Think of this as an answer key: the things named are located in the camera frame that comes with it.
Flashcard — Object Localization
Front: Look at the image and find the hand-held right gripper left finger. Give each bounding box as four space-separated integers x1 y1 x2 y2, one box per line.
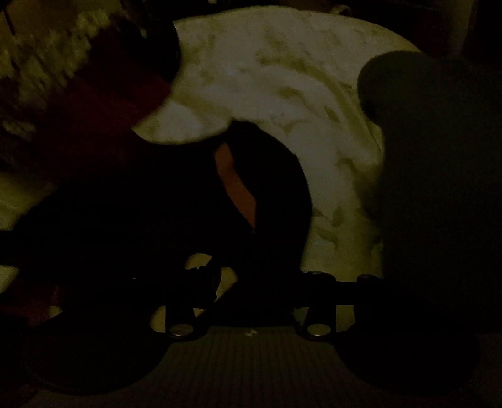
131 262 223 340

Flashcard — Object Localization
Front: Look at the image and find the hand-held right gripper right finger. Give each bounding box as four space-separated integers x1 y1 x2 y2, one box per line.
297 270 383 340

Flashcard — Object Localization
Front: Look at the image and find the black and orange garment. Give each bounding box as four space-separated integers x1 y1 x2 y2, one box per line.
0 120 314 326

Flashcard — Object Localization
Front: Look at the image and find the dark green cloth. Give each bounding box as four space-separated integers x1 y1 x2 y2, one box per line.
357 51 502 334

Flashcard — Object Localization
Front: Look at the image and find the dark red pillow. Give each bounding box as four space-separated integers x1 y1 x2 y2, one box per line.
35 24 183 173

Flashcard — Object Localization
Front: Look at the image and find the white patterned blanket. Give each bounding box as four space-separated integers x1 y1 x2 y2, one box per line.
0 10 426 338

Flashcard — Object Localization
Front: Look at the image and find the floral pillow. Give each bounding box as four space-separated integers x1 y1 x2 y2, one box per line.
0 8 130 138

